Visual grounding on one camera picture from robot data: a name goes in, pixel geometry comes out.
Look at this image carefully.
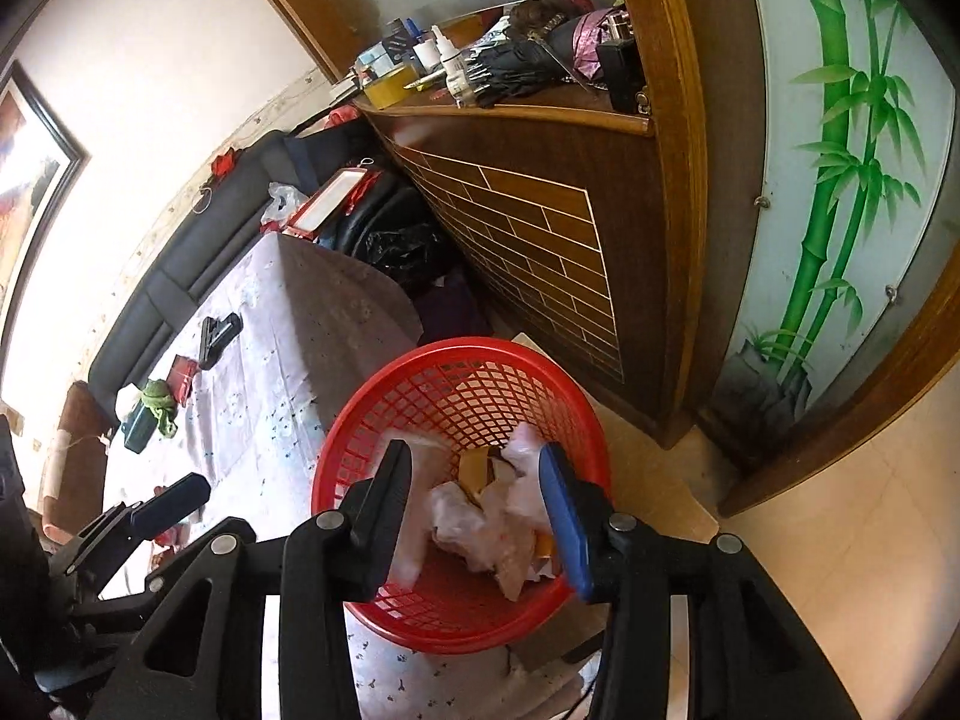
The clear plastic bag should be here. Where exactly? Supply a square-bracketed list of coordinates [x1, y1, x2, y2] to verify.
[382, 422, 562, 601]

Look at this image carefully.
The wooden stool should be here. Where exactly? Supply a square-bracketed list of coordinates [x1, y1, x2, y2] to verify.
[509, 331, 723, 676]

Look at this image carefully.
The dark green tissue box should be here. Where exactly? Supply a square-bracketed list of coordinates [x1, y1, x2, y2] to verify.
[122, 380, 161, 454]

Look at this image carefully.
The green crumpled bag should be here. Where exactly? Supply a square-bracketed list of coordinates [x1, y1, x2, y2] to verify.
[140, 379, 179, 439]

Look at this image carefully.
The floral lilac tablecloth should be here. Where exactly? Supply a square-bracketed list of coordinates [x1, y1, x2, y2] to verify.
[104, 232, 584, 718]

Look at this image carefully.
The red packet near tissue box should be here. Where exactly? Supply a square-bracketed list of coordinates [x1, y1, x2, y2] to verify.
[166, 355, 199, 406]

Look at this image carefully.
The brown armchair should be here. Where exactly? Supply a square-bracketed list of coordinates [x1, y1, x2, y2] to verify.
[41, 380, 112, 544]

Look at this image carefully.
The red plastic mesh basket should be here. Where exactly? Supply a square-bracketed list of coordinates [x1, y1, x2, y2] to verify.
[311, 337, 610, 655]

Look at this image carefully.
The black folded object on table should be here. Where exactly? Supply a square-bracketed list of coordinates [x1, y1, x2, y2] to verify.
[199, 312, 242, 371]

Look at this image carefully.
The black bag beside sofa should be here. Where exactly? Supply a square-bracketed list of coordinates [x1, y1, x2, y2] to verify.
[319, 169, 493, 344]

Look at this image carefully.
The white plastic bag on sofa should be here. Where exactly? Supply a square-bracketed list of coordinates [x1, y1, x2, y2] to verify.
[260, 182, 309, 232]

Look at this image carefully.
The red framed white box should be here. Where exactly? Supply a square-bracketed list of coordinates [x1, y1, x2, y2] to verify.
[283, 164, 381, 241]

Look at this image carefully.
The black leather sofa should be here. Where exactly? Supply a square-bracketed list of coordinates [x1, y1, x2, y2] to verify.
[86, 119, 381, 426]

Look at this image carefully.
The wooden brick-pattern cabinet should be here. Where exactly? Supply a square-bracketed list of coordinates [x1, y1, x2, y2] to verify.
[270, 0, 765, 445]

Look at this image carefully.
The yellow tape roll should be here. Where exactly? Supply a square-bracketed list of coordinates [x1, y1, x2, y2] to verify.
[363, 64, 420, 110]

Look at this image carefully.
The white dropper bottle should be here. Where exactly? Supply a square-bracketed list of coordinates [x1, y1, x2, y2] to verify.
[431, 25, 475, 107]

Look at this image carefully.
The black folded umbrella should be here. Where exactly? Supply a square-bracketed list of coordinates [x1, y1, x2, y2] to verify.
[467, 15, 605, 107]

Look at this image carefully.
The pink patterned umbrella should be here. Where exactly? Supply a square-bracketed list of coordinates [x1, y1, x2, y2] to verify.
[571, 7, 626, 83]

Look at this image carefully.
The bamboo painted glass panel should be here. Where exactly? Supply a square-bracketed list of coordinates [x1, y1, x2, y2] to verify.
[706, 0, 957, 461]

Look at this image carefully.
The framed wall picture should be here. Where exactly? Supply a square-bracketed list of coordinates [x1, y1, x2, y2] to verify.
[0, 60, 88, 343]

